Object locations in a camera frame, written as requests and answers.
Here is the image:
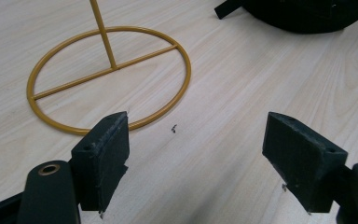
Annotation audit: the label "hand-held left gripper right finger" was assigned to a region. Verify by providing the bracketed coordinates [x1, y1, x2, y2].
[262, 111, 349, 215]

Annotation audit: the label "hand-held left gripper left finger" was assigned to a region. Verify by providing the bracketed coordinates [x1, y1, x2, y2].
[70, 111, 131, 217]

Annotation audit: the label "gold metal wire stand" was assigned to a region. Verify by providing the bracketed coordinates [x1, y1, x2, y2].
[26, 0, 192, 136]

